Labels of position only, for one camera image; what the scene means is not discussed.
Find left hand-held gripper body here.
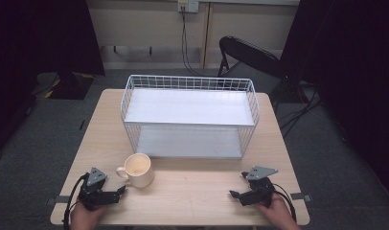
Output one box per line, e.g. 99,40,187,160
78,166,120,212

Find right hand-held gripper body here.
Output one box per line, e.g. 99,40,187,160
238,165,279,208

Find cream ceramic cup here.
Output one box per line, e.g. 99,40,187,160
115,152,155,189

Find white wire shelf rack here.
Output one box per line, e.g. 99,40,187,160
120,74,262,160

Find person's left hand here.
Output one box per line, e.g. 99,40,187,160
69,200,110,230

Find person's right hand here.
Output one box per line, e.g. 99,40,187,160
255,193,302,230

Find grey tape strip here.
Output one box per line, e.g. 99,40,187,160
289,192,313,203
44,195,71,206

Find light wooden table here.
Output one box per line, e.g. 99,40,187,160
49,88,311,227

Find black yellow striped stand base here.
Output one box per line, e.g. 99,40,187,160
32,71,96,101

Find black folding chair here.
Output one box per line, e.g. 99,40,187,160
217,35,284,80

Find black curtain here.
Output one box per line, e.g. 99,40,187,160
279,0,389,196
0,0,106,161

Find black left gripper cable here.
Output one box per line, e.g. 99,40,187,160
63,172,90,230

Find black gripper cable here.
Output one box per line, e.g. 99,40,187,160
272,182,298,223
63,172,90,230

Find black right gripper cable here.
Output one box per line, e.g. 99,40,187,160
272,182,298,223

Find black floor cables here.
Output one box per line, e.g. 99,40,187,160
271,80,325,139

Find black wall socket cable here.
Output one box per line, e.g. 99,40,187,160
180,11,206,78

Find white wall socket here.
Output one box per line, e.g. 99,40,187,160
177,0,200,14

